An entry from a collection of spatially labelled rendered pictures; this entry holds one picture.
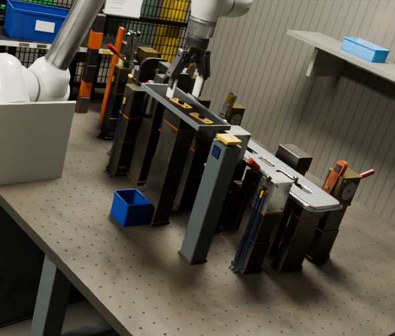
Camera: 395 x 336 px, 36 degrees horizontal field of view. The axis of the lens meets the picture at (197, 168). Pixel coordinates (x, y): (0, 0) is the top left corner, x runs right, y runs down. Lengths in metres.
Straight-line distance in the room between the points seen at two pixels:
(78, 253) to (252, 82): 3.40
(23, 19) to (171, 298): 1.56
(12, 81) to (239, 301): 1.16
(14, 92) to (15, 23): 0.62
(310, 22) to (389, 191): 1.40
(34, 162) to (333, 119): 2.84
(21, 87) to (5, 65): 0.10
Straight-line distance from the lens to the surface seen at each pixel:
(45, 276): 2.15
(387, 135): 4.47
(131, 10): 3.37
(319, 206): 2.08
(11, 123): 2.21
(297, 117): 4.88
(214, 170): 1.94
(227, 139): 1.91
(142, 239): 2.15
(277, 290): 2.12
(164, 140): 2.15
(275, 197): 2.01
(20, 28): 2.94
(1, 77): 2.40
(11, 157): 2.28
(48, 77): 2.51
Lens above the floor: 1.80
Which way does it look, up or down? 23 degrees down
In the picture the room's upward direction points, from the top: 16 degrees clockwise
